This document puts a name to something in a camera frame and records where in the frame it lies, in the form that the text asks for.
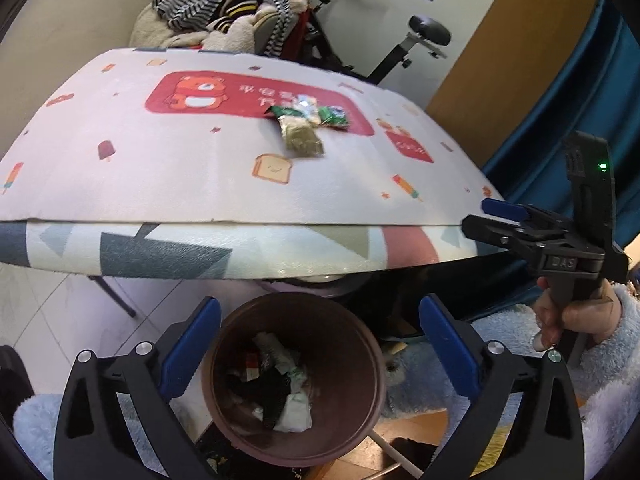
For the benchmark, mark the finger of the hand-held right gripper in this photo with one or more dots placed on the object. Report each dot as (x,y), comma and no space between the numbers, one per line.
(495,232)
(502,208)

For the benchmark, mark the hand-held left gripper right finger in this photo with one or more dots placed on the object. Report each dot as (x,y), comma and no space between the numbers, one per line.
(450,345)

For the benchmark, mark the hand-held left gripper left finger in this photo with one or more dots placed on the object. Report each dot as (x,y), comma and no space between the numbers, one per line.
(192,345)

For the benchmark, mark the brown trash bin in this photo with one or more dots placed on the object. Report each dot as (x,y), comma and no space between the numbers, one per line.
(345,360)

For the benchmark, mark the person's right forearm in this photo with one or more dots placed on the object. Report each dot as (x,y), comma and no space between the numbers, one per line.
(615,360)

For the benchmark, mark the person's right hand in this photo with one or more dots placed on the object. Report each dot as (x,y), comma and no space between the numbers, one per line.
(585,315)

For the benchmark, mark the light blue fluffy robe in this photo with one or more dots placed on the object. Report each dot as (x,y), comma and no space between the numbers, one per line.
(440,375)

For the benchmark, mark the black table leg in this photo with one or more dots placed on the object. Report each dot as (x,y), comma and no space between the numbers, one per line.
(112,296)

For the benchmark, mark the blue curtain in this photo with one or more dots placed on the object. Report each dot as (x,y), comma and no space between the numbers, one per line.
(565,85)

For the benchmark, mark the wooden door panel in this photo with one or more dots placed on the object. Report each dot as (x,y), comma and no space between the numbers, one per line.
(510,60)

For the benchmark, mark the black exercise bike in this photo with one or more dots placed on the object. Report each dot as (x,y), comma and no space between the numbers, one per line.
(390,62)

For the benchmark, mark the printed bear table mat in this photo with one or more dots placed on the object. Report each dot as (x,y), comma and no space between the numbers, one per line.
(150,160)

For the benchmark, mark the small green packet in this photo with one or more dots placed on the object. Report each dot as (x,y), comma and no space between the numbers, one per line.
(334,116)

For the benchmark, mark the green and gold snack packet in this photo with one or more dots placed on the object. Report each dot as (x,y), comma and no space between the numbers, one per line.
(300,135)

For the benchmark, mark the cream fleece blanket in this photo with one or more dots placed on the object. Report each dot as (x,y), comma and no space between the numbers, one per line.
(155,25)

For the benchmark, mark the black and yellow striped garment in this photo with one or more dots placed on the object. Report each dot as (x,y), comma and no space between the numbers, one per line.
(235,7)

